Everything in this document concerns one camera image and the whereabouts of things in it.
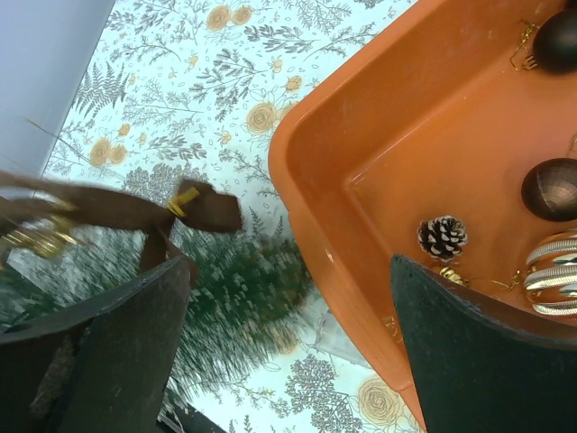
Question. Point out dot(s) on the small pine cone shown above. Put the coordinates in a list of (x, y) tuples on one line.
[(442, 238)]

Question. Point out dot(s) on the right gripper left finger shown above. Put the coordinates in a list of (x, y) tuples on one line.
[(100, 365)]

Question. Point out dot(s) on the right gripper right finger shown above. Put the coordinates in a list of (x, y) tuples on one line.
[(478, 364)]

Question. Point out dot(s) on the dark brown bauble lower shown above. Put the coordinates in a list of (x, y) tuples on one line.
[(548, 190)]

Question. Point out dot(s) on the clear plastic light piece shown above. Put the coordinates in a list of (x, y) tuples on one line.
[(330, 338)]

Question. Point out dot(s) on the dark brown bauble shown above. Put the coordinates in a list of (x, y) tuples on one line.
[(548, 190), (554, 47)]

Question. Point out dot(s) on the orange plastic bin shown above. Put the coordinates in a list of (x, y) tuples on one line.
[(429, 119)]

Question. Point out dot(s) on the large striped gold bauble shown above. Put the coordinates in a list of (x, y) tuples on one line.
[(550, 279)]

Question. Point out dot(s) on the floral table mat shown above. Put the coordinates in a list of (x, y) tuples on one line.
[(198, 88)]

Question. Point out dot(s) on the small green christmas tree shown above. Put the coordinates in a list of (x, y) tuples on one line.
[(242, 311)]

